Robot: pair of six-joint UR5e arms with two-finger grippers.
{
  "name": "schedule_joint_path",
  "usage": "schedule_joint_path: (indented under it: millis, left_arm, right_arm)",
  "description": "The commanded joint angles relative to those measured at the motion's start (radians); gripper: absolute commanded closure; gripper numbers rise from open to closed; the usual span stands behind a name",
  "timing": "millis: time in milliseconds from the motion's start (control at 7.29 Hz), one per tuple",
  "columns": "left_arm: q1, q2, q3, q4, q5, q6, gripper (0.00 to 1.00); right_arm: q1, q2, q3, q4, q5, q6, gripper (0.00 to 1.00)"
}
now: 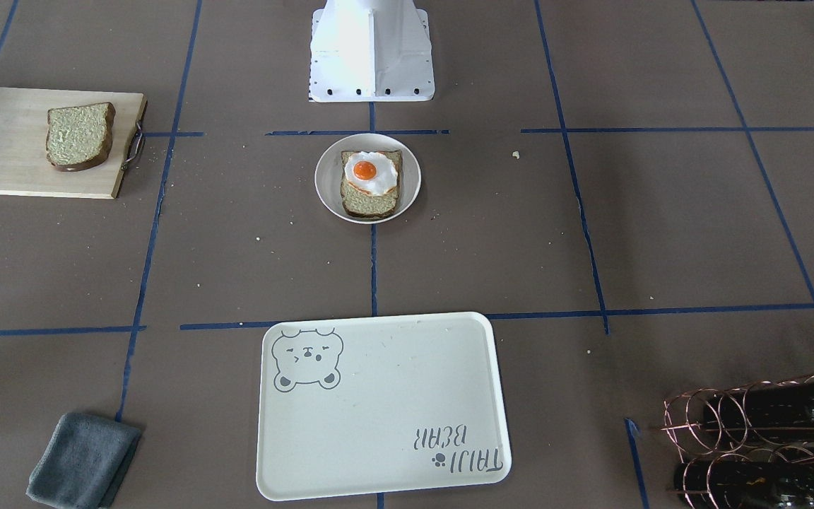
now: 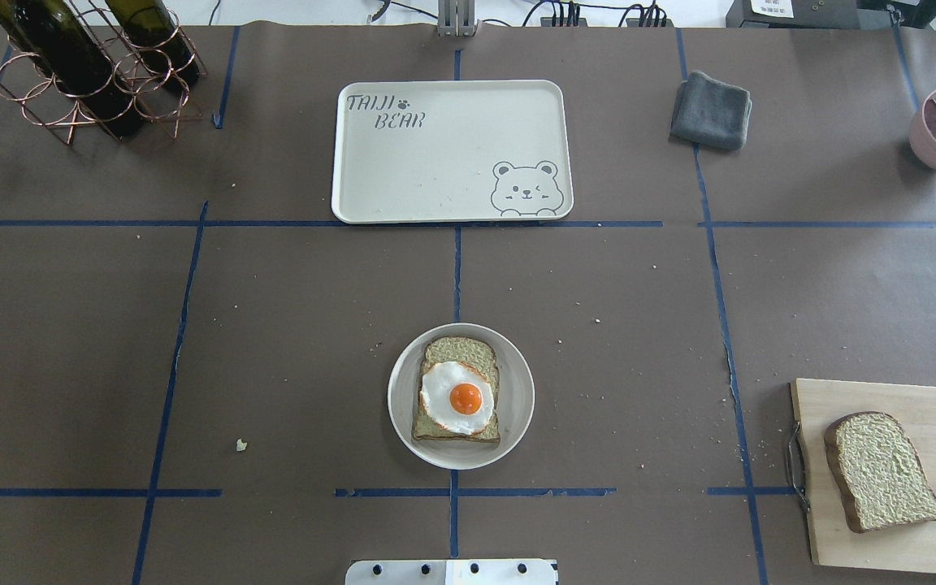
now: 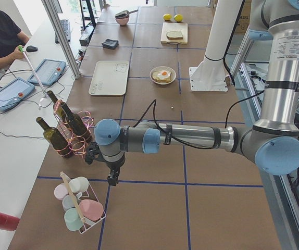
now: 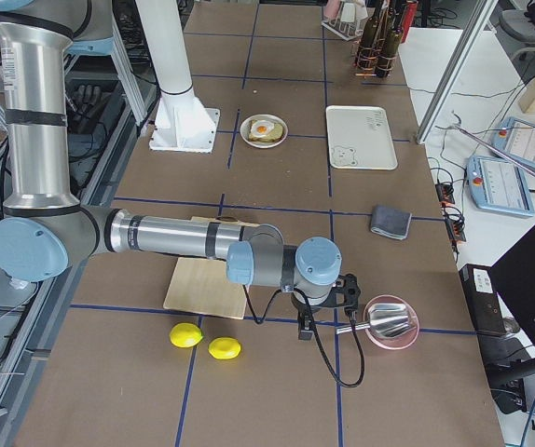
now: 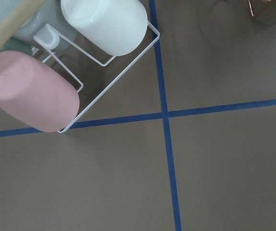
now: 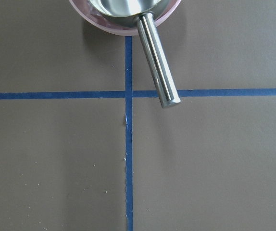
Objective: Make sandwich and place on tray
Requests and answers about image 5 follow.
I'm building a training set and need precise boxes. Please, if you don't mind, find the white wire cup rack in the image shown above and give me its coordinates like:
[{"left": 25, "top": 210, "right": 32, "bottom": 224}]
[{"left": 34, "top": 22, "right": 160, "bottom": 133}]

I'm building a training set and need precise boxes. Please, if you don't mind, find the copper wire bottle holder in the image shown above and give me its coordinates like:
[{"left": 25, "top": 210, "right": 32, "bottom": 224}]
[{"left": 247, "top": 0, "right": 275, "bottom": 18}]

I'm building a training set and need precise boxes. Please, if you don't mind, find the grey plastic cup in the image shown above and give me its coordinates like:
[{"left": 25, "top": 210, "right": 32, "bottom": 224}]
[{"left": 0, "top": 0, "right": 77, "bottom": 50}]

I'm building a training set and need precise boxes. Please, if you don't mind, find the wooden rack handle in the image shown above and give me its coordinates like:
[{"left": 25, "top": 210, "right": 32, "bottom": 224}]
[{"left": 0, "top": 0, "right": 46, "bottom": 48}]

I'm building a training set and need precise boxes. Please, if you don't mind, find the mint green plastic cup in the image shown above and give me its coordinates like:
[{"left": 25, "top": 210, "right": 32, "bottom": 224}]
[{"left": 0, "top": 37, "right": 32, "bottom": 56}]

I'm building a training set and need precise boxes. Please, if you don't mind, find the white plastic cup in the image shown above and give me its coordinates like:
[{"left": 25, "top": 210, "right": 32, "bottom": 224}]
[{"left": 61, "top": 0, "right": 148, "bottom": 56}]

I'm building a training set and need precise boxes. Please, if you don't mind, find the pink plastic cup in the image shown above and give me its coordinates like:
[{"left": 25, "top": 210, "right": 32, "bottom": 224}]
[{"left": 0, "top": 51, "right": 80, "bottom": 132}]

